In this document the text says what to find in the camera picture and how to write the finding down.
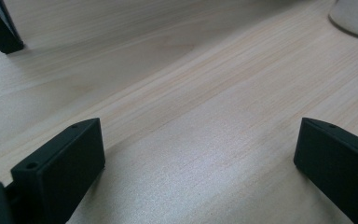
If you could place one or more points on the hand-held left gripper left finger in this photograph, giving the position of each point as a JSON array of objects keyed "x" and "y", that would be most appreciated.
[{"x": 62, "y": 174}]

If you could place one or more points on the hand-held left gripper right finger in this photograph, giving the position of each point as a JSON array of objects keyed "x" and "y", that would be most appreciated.
[{"x": 338, "y": 165}]

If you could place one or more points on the white round container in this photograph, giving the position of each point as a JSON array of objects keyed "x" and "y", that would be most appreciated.
[{"x": 355, "y": 17}]

